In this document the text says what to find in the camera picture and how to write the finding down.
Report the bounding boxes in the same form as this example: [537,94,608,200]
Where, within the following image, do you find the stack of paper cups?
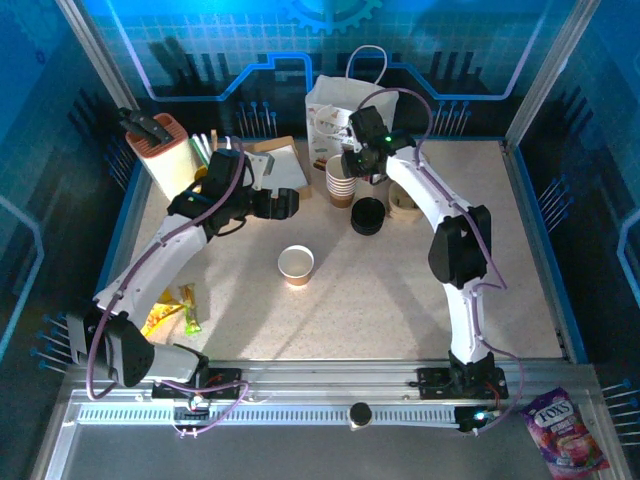
[324,153,359,209]

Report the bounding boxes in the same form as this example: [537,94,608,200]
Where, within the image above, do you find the black cup lid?
[349,196,389,236]

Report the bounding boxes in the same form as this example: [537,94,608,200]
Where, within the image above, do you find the brown paper cup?
[277,244,316,287]

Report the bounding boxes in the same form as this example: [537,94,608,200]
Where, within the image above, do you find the white printed paper gift bag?
[304,44,400,174]

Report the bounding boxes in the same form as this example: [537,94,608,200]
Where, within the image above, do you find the white napkins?
[272,147,309,189]

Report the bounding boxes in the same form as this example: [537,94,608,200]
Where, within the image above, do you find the cardboard cup carrier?
[387,149,432,225]

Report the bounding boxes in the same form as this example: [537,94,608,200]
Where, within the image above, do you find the cardboard box of napkins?
[247,135,314,200]

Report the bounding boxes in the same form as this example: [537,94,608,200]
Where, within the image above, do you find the cream knife block orange top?
[124,112,202,204]

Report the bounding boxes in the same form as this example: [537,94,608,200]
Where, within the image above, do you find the orange green snack stick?
[178,282,203,335]

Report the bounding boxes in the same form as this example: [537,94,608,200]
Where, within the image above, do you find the yellow snack packet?
[139,298,185,339]

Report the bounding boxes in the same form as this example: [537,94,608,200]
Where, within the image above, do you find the small circuit board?
[172,393,211,416]
[457,405,501,434]

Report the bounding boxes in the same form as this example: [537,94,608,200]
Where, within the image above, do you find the black round knob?
[348,401,374,431]

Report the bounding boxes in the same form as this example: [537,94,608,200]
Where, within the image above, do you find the purple Fox's candy bag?
[518,386,611,475]

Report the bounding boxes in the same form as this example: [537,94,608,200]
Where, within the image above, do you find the black knife handle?
[127,117,171,150]
[118,107,151,132]

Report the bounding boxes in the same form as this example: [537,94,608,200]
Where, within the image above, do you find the aluminium front rail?
[67,358,596,391]

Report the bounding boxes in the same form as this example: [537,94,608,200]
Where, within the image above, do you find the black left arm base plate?
[151,367,242,401]

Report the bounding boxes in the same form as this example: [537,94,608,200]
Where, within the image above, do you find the aluminium frame post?
[53,0,139,114]
[504,0,601,146]

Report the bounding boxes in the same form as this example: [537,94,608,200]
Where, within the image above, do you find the white slotted cable duct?
[77,403,461,427]

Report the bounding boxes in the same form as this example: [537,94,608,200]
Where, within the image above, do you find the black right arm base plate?
[417,366,509,400]

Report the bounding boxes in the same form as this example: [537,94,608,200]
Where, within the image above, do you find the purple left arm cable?
[85,137,251,435]

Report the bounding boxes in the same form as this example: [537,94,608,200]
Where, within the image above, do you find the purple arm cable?
[355,87,526,435]
[85,137,251,435]

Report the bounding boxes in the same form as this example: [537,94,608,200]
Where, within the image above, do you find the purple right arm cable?
[355,87,526,435]

